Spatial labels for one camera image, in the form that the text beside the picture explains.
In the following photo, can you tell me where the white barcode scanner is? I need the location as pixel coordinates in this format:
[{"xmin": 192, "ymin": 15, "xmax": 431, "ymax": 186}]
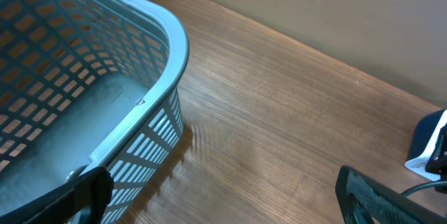
[{"xmin": 404, "ymin": 109, "xmax": 446, "ymax": 181}]

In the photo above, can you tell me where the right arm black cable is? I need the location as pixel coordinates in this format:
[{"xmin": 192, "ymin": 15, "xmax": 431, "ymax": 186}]
[{"xmin": 400, "ymin": 180, "xmax": 447, "ymax": 197}]

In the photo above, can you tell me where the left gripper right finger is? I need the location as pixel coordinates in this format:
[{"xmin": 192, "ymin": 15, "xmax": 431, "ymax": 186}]
[{"xmin": 335, "ymin": 165, "xmax": 446, "ymax": 224}]

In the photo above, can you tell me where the grey plastic mesh basket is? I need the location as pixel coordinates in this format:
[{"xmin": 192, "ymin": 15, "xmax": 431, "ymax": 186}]
[{"xmin": 1, "ymin": 0, "xmax": 189, "ymax": 223}]

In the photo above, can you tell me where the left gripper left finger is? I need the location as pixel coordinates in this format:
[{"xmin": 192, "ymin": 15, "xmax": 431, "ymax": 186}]
[{"xmin": 1, "ymin": 167, "xmax": 114, "ymax": 224}]

